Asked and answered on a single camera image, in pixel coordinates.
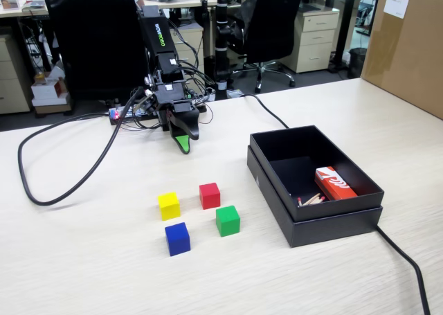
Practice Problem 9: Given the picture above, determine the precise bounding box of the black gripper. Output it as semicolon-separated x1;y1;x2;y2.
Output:
154;81;201;156

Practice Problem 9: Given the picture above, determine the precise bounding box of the green cube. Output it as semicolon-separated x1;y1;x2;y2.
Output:
215;205;242;238

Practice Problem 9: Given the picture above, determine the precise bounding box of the red cube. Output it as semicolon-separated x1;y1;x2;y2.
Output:
199;182;222;210

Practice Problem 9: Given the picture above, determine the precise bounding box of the yellow cube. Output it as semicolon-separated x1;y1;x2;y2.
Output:
157;191;182;222

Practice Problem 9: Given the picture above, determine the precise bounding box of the blue cube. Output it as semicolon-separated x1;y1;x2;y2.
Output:
164;222;192;258

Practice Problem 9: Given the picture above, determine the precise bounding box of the controller board with red LED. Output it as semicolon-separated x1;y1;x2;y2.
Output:
108;105;146;126

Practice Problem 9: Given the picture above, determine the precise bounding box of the beige cabinet behind robot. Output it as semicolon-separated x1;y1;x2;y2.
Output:
170;21;205;76

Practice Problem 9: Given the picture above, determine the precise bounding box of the black vertical pole stand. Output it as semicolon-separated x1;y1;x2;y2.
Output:
213;0;232;101

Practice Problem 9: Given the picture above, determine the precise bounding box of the black solid-back office chair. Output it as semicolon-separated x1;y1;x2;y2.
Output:
42;0;150;102

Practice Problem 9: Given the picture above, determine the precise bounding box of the light wooden desk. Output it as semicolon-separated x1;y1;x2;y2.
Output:
0;0;219;19

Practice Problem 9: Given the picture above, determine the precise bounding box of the black mesh office chair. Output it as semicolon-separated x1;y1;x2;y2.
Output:
229;0;306;93

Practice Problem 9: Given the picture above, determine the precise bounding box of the white boxes stack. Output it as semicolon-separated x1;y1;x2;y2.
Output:
30;71;73;116

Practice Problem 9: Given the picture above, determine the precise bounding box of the red and white packet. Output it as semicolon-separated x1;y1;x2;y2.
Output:
314;165;359;202

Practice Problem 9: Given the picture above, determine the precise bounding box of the beige three-drawer cabinet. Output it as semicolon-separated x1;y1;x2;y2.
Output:
280;8;341;74

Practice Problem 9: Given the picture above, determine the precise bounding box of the black cardboard box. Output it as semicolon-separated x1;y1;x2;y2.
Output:
249;124;386;223

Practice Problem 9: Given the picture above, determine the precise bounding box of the black open box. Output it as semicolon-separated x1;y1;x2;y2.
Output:
246;145;384;249

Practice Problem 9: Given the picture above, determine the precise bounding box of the beige cabinet beside white boxes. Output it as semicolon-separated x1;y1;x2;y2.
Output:
0;34;33;116

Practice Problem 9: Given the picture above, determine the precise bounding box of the black trash bin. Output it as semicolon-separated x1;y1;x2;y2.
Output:
347;47;368;80

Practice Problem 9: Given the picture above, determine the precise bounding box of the large brown cardboard box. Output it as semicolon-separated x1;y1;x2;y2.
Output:
359;0;443;120

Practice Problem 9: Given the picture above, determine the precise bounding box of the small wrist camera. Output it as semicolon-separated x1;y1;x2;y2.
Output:
139;88;157;115

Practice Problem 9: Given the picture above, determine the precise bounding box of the thick black looped cable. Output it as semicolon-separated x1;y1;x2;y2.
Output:
17;86;146;207

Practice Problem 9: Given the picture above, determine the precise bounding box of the black power cable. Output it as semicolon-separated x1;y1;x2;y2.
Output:
238;93;432;315

